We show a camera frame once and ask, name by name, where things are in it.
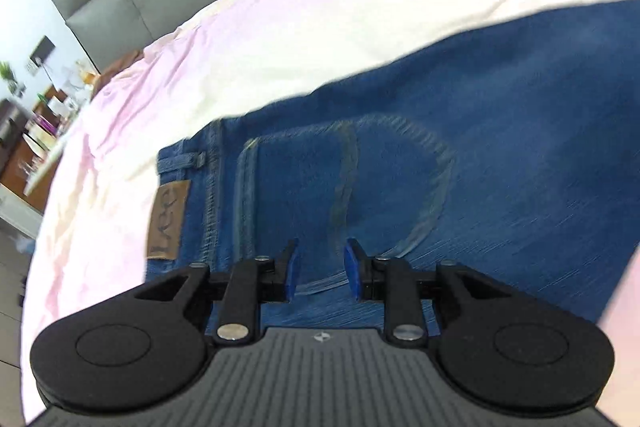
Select blue denim jeans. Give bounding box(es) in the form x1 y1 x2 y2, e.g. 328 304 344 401
146 0 639 327

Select wooden desk with clutter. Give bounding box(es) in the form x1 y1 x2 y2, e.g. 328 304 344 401
0 33 101 238

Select pink bed sheet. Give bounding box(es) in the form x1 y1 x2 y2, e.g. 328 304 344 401
19 0 640 427

